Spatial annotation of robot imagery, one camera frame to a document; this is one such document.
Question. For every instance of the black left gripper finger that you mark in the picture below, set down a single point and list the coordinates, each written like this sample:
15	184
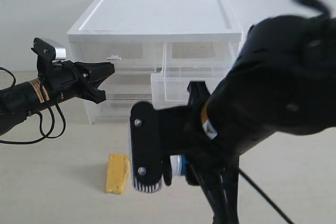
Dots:
93	95
95	74

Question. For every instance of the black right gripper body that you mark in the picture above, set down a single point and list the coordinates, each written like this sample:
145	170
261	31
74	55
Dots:
182	134

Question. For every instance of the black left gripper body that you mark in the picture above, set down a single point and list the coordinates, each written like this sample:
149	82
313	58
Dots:
66	80

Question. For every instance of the white bottle blue label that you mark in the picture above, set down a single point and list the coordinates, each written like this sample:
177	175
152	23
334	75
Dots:
178	165

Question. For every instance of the yellow cheese wedge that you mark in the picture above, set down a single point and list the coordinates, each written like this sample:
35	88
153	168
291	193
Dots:
118	169

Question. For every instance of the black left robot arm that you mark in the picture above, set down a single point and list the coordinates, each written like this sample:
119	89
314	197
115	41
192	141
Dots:
22	100

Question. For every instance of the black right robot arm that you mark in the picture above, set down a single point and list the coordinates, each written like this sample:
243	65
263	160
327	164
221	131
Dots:
282	81

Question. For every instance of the white plastic drawer cabinet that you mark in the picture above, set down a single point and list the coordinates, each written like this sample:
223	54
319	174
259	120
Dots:
157	22

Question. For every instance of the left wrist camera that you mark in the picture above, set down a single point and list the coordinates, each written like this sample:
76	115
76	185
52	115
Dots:
49	54

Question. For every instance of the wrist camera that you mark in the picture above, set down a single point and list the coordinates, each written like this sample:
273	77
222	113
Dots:
146	152
49	54

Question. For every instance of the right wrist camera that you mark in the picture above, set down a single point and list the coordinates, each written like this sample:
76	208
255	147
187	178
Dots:
146	152

